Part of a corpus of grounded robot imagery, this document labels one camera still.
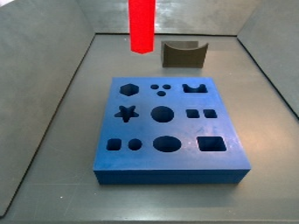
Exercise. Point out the red hexagonal prism peg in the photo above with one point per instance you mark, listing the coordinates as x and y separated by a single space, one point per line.
141 25

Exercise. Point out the blue shape sorting block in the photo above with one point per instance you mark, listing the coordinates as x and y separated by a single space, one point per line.
167 134

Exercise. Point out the dark grey curved block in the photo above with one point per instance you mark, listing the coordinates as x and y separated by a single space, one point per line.
183 54

